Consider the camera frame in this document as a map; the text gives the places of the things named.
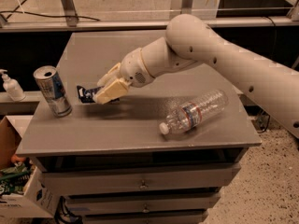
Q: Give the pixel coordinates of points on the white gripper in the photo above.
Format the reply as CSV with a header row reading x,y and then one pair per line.
x,y
133,67

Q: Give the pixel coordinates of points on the dark blue rxbar wrapper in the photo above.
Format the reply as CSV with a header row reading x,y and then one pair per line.
x,y
86,96

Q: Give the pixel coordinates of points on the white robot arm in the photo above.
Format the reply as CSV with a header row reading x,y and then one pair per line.
x,y
272,86

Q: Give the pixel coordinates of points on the red bull can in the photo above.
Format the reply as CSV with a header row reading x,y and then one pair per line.
x,y
52,88

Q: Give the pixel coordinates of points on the clear plastic water bottle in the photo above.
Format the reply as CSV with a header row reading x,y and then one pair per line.
x,y
192,113

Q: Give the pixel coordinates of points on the grey drawer cabinet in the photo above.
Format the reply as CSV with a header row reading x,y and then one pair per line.
x,y
111,163

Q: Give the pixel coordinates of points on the white pump sanitizer bottle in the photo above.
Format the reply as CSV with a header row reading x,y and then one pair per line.
x,y
12,87

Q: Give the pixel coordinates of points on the white cardboard box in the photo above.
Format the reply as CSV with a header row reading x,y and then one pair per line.
x,y
22,196

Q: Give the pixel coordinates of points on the green snack packets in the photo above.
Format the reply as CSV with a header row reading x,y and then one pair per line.
x,y
13,179

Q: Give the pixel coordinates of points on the grey metal frame rail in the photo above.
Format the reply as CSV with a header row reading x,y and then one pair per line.
x,y
79,15

